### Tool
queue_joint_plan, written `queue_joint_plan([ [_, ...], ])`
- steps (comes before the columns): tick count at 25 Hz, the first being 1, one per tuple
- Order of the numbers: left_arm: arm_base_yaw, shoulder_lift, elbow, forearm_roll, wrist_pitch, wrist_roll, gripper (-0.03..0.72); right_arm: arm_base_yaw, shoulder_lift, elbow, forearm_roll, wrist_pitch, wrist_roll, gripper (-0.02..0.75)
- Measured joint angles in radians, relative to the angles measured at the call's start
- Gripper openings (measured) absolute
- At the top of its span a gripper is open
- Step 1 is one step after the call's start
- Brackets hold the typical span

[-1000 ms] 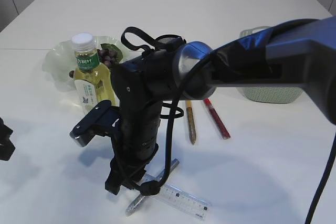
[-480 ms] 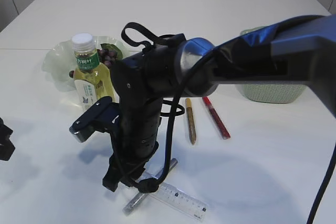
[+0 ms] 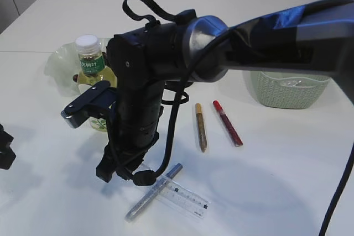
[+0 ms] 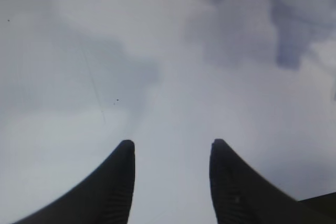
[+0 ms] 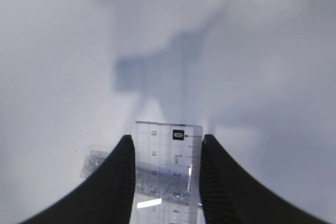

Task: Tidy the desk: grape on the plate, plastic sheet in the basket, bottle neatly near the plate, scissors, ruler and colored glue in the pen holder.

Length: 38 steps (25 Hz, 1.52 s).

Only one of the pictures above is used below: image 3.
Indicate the green woven plastic basket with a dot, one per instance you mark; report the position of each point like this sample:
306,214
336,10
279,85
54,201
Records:
268,91

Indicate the black mesh pen holder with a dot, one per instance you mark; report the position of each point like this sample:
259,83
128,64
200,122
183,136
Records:
174,85

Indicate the purple artificial grape bunch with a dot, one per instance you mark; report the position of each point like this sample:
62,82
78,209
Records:
75,76

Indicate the gold glitter glue pen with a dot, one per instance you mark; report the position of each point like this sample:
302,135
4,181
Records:
200,127

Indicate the silver blue glitter pen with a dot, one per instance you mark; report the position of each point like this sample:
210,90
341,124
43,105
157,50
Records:
150,196

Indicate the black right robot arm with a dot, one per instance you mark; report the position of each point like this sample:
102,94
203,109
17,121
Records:
312,38

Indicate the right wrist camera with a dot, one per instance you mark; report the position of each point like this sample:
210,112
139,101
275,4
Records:
97,101

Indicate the clear plastic ruler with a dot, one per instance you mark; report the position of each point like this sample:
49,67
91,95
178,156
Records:
184,199

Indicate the clear plastic sheet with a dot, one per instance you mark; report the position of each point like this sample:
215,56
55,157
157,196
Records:
291,83

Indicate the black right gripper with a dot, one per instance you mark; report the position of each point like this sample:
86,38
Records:
132,132

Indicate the red glitter glue pen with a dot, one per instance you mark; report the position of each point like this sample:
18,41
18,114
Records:
227,123

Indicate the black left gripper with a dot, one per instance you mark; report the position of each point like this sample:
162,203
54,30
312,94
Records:
7,154

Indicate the yellow tea drink bottle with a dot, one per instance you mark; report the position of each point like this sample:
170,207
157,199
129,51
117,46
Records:
92,63

